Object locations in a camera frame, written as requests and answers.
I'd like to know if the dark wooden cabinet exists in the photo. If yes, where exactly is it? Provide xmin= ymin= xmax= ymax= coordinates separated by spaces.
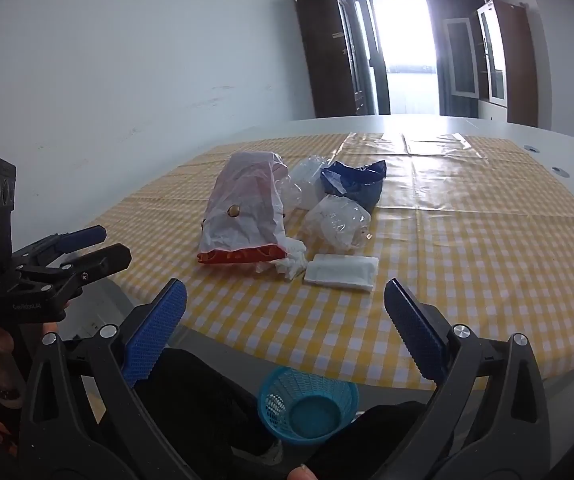
xmin=296 ymin=0 xmax=392 ymax=119

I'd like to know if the clear crumpled plastic bag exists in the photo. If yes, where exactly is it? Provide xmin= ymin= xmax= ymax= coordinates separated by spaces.
xmin=301 ymin=194 xmax=372 ymax=252

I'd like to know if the wooden cabinet with glass doors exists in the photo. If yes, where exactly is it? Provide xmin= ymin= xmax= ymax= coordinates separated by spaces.
xmin=442 ymin=0 xmax=538 ymax=127

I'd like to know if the white tissue packet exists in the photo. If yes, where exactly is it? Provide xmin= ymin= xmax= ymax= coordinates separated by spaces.
xmin=303 ymin=253 xmax=380 ymax=292

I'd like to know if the glass balcony door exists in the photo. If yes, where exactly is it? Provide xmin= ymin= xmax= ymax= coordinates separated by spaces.
xmin=354 ymin=0 xmax=440 ymax=116

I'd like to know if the blue snack bag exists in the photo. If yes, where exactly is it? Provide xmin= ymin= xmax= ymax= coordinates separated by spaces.
xmin=320 ymin=160 xmax=388 ymax=212

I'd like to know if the blue plastic basket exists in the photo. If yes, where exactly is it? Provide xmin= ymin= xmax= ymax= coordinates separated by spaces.
xmin=258 ymin=366 xmax=360 ymax=447

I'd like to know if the yellow checked tablecloth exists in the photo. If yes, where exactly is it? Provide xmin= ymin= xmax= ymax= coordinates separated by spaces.
xmin=87 ymin=132 xmax=574 ymax=392

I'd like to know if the clear crumpled plastic bottle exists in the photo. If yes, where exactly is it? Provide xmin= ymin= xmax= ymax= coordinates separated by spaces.
xmin=279 ymin=156 xmax=335 ymax=211

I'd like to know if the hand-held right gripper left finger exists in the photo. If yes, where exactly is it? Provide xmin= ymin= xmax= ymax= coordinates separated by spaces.
xmin=17 ymin=277 xmax=202 ymax=480

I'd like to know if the white red plastic bag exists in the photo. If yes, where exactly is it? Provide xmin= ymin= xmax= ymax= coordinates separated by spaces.
xmin=197 ymin=151 xmax=290 ymax=266

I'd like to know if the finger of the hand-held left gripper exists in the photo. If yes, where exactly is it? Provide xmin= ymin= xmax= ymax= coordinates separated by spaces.
xmin=17 ymin=242 xmax=134 ymax=303
xmin=11 ymin=225 xmax=108 ymax=273

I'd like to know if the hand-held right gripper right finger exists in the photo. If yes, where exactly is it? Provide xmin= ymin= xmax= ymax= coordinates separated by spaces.
xmin=367 ymin=277 xmax=552 ymax=480

